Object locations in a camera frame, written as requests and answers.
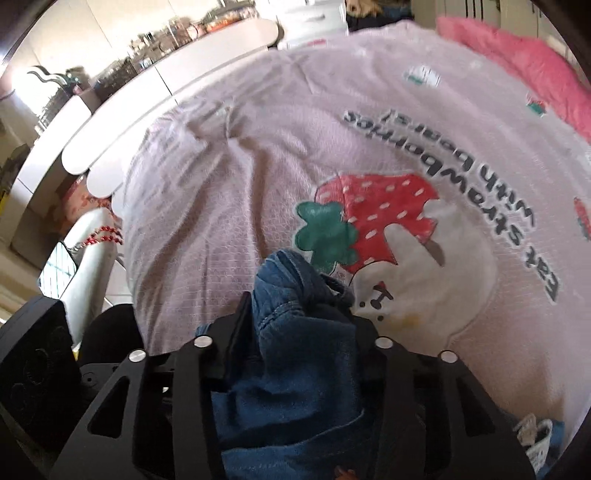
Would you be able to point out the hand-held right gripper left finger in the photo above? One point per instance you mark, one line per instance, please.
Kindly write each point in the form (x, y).
(231, 344)

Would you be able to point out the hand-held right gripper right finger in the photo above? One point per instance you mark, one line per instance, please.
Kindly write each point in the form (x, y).
(369, 353)

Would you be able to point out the blue denim pants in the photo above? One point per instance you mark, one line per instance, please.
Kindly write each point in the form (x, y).
(295, 369)

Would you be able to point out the dark cloth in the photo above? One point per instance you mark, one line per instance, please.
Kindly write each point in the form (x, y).
(113, 332)

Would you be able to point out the strawberry printed blanket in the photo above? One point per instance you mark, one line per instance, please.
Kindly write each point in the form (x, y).
(277, 161)

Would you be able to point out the white cloud-shaped headboard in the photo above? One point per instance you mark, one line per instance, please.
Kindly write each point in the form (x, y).
(184, 78)

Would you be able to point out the row of desk clutter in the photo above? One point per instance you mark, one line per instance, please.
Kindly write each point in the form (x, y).
(152, 50)

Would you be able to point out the pink blanket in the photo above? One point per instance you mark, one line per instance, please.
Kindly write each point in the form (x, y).
(531, 64)

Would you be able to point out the white drawer cabinet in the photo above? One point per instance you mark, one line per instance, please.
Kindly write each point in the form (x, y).
(314, 23)

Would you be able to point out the tan plush toy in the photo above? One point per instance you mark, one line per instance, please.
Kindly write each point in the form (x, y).
(356, 7)

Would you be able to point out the white wardrobe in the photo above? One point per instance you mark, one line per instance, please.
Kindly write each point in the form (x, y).
(475, 11)

